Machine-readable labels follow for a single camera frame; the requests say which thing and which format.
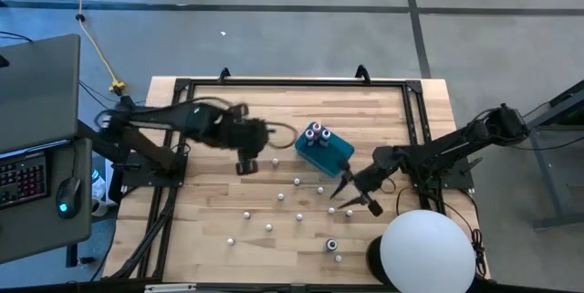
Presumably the blue plastic bin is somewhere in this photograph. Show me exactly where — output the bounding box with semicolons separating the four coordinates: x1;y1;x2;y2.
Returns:
294;120;356;178

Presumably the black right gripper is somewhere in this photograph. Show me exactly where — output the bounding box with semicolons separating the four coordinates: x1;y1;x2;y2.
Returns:
329;161;397;211

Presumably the clear drink bottle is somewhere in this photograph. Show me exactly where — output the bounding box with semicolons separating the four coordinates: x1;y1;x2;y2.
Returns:
89;168;107;198

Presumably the grey side desk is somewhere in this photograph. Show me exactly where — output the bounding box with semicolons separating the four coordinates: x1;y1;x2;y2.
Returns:
0;136;94;266

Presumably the yellow power cable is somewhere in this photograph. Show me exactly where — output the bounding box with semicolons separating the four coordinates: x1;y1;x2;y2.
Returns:
63;0;128;97

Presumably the black backlit keyboard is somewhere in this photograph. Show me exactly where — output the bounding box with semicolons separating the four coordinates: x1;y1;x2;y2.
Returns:
0;151;49;211

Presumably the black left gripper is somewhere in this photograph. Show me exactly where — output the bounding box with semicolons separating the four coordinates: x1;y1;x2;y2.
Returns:
221;117;271;177

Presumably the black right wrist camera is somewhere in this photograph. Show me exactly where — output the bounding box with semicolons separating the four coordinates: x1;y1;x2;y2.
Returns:
366;198;385;218

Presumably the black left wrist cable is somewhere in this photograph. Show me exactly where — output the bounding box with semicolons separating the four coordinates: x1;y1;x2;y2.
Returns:
266;120;298;151

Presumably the black computer mouse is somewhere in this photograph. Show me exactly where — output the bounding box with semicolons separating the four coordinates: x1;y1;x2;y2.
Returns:
55;176;83;220

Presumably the black lamp cable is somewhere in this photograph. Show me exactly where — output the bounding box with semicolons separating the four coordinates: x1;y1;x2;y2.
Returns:
394;186;488;280

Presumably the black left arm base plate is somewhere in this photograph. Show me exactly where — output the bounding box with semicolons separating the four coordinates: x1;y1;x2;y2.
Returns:
121;150;189;189

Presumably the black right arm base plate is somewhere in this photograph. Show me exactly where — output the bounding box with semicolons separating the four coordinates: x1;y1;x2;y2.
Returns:
409;153;475;193

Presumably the grey metal cart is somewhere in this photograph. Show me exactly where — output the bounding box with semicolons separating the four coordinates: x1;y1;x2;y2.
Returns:
528;79;584;231

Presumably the white mug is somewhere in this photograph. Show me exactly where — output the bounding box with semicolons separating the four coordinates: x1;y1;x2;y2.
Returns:
90;196;110;218

